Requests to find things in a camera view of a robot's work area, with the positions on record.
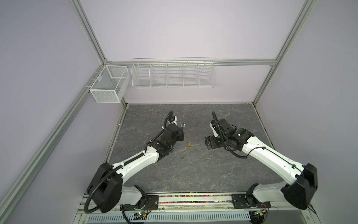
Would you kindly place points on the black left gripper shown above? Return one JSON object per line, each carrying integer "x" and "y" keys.
{"x": 180, "y": 132}

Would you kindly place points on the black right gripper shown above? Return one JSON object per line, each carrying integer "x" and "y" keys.
{"x": 210, "y": 140}

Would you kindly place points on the dark grey padlock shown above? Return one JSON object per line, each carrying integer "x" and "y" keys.
{"x": 182, "y": 125}

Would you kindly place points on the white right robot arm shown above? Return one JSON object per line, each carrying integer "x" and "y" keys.
{"x": 300, "y": 182}

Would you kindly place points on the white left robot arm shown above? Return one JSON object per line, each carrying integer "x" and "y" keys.
{"x": 106, "y": 189}

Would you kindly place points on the small white mesh basket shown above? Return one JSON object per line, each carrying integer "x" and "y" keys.
{"x": 110, "y": 84}

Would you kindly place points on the aluminium horizontal back bar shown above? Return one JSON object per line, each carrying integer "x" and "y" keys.
{"x": 243, "y": 62}

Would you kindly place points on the aluminium left side bar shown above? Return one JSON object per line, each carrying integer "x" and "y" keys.
{"x": 29, "y": 174}

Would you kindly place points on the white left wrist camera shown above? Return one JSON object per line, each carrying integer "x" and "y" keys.
{"x": 173, "y": 120}

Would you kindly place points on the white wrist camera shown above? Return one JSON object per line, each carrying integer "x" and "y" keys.
{"x": 213, "y": 128}
{"x": 173, "y": 120}

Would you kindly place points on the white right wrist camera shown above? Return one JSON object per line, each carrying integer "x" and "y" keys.
{"x": 213, "y": 128}

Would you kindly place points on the long white wire basket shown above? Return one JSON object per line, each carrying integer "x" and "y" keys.
{"x": 173, "y": 73}

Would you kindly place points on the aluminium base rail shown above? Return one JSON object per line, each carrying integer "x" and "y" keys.
{"x": 199, "y": 208}

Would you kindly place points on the aluminium frame corner post right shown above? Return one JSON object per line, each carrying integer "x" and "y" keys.
{"x": 298, "y": 24}

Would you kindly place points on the aluminium frame corner post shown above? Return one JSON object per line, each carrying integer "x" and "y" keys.
{"x": 298, "y": 24}
{"x": 92, "y": 39}

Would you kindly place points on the aluminium frame corner post left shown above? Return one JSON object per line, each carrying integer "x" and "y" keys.
{"x": 92, "y": 39}

